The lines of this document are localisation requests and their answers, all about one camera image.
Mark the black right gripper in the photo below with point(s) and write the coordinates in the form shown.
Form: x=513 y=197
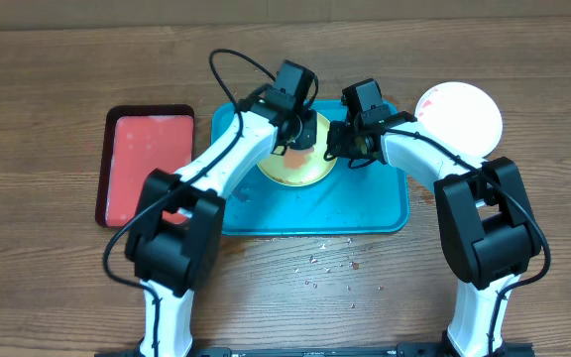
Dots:
x=341 y=150

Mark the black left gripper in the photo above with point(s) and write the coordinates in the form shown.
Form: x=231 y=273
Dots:
x=310 y=135

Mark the yellow-green plate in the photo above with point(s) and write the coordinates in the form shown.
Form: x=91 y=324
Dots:
x=301 y=167

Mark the white plate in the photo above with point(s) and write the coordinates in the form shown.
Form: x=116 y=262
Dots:
x=462 y=116

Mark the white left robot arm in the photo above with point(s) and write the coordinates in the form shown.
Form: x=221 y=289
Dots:
x=174 y=236

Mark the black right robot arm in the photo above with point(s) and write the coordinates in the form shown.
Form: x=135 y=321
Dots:
x=488 y=234

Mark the black tray with red water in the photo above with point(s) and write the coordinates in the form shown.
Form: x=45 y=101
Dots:
x=137 y=140

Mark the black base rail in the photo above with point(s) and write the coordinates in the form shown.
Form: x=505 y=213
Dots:
x=414 y=349

